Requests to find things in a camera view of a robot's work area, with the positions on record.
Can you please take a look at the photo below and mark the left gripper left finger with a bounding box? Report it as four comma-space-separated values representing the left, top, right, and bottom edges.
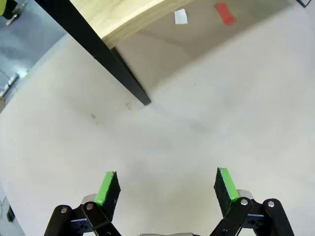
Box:
44, 170, 121, 236

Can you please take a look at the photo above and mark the black metal wooden shelf rack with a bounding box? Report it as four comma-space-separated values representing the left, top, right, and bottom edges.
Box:
34, 0, 195, 107

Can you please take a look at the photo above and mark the white power strip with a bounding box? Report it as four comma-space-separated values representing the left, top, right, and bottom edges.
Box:
0, 73, 20, 97

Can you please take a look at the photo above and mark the person in yellow apron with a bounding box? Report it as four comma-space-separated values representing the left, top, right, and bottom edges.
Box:
0, 0, 18, 20

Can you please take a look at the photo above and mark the white paper scrap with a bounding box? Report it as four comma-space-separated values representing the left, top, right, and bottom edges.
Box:
173, 8, 189, 25

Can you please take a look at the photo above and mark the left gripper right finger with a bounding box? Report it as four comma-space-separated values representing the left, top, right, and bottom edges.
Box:
209, 167, 295, 236

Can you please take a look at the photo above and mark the red paper scrap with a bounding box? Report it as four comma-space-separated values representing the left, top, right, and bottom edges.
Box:
216, 2, 236, 26

